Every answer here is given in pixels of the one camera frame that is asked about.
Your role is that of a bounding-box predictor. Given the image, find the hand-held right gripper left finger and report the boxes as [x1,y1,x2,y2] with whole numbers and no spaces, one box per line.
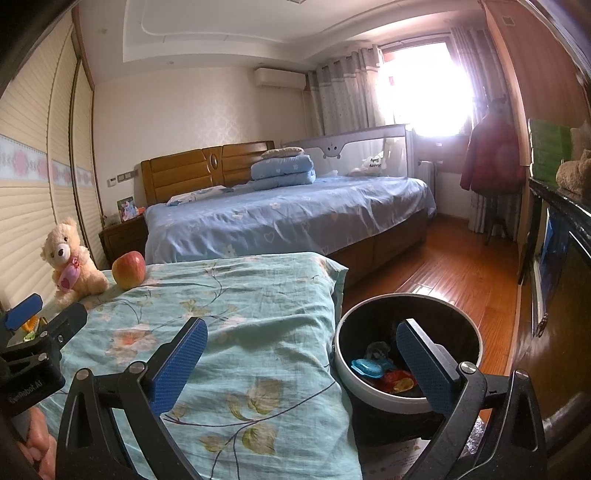
[55,316,208,480]

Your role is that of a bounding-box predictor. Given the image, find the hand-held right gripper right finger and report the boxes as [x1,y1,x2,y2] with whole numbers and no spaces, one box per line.
[396,318,548,480]

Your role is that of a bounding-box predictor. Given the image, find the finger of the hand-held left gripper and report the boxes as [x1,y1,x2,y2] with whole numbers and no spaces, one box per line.
[4,293,43,330]
[23,302,88,352]

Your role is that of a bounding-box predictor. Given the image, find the blue plastic item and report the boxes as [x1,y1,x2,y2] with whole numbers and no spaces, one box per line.
[351,357,398,379]

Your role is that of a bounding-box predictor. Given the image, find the round black trash bin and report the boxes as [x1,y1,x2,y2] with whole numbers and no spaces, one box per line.
[332,293,483,446]

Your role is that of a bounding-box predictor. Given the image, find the person's left hand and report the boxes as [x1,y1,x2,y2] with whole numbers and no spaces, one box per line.
[16,408,58,480]

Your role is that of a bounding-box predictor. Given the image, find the cream teddy bear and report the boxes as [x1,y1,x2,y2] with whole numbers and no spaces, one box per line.
[41,217,109,309]

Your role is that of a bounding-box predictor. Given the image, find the red apple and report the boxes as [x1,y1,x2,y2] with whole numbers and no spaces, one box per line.
[112,250,147,291]

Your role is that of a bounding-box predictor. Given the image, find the teal floral blanket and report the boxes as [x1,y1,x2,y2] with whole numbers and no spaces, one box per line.
[9,251,363,480]

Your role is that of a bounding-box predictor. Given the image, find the dark wooden nightstand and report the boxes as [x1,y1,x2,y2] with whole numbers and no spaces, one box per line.
[99,215,149,268]

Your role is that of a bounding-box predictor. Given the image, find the cream sliding wardrobe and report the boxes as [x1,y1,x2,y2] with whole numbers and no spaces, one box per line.
[0,9,102,315]

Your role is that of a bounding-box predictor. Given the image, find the coat rack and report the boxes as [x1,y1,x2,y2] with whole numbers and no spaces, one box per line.
[482,95,515,245]

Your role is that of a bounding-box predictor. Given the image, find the white blue printed cloth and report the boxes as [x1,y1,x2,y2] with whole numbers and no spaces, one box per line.
[166,187,232,206]

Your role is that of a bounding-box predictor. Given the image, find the white radiator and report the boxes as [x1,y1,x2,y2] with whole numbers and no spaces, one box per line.
[418,161,437,217]

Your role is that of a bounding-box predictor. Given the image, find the bed with blue sheet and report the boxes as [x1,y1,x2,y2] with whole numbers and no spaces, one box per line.
[144,175,437,278]

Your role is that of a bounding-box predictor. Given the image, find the wooden headboard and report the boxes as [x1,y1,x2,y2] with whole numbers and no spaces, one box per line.
[141,141,275,208]

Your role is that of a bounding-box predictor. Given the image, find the black cabinet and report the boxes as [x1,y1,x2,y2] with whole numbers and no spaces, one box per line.
[517,178,591,337]

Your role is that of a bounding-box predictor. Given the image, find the red jacket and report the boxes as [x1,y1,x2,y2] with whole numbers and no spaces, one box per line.
[459,111,527,195]

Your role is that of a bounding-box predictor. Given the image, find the folded blue quilt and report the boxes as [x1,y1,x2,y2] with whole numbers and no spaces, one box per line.
[250,154,317,190]

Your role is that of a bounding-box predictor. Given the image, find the brown teddy bear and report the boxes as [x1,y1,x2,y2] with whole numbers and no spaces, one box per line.
[555,148,591,197]

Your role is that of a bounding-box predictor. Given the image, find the green boxes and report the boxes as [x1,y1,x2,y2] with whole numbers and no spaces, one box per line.
[527,117,573,181]

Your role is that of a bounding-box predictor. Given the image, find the bright window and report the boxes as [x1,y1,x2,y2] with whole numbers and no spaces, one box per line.
[381,41,474,137]

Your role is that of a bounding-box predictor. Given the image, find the grey patterned curtain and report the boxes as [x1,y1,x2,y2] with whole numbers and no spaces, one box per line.
[307,44,386,134]
[450,25,492,134]

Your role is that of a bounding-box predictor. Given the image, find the white air conditioner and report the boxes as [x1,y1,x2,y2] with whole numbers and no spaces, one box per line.
[253,68,308,90]

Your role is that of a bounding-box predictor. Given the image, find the grey bed guard rail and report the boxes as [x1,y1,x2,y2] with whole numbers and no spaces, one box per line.
[281,124,411,178]

